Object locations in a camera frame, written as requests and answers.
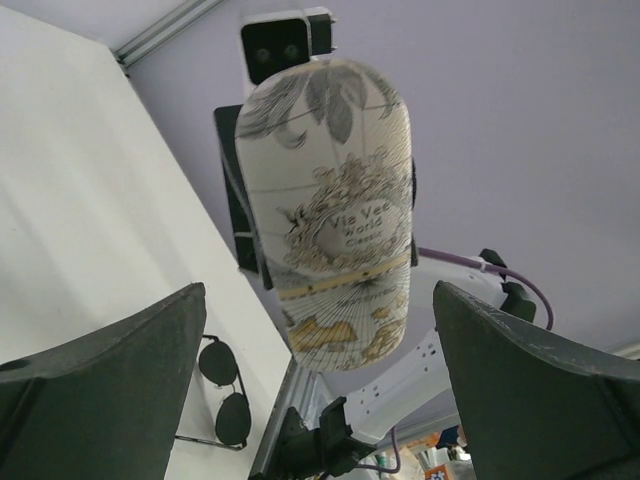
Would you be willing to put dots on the map print glasses case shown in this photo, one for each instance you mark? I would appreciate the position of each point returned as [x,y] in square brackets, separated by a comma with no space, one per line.
[337,329]

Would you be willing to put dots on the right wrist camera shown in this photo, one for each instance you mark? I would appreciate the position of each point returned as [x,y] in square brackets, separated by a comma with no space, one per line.
[278,35]

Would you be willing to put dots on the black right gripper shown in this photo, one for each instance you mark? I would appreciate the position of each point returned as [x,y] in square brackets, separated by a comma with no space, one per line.
[323,195]

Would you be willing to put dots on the black aviator sunglasses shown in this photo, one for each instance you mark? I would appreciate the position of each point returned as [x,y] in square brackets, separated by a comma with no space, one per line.
[233,421]

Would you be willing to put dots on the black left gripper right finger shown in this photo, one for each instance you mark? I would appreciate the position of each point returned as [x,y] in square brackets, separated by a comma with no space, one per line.
[533,404]

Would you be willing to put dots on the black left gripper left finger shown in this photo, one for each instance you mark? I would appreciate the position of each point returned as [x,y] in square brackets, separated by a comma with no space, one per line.
[107,404]

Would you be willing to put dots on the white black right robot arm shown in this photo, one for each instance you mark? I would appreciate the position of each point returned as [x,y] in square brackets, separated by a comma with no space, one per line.
[351,426]

